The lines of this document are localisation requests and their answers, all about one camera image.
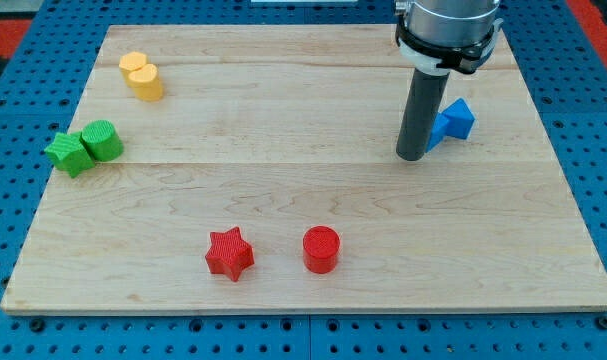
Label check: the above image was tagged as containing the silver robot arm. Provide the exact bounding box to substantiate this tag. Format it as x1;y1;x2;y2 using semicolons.
392;0;503;76

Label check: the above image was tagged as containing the red star block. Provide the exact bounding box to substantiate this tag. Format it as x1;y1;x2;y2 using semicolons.
205;227;254;282

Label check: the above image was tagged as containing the yellow heart block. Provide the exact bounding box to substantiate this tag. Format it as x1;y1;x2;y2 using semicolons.
128;64;164;102

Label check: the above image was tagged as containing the green star block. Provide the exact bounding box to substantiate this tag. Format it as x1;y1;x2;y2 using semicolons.
44;133;95;178

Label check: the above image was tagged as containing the red cylinder block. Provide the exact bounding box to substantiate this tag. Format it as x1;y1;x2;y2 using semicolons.
302;226;340;274

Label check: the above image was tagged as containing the light wooden board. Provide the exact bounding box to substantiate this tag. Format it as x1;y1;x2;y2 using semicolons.
0;24;607;316

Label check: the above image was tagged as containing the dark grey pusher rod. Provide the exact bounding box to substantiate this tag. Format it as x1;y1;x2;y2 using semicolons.
396;70;449;161

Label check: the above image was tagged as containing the blue triangle block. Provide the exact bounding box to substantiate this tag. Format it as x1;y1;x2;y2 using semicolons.
441;98;476;140

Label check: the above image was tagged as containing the green cylinder block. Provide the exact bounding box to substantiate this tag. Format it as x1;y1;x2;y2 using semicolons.
81;119;124;162

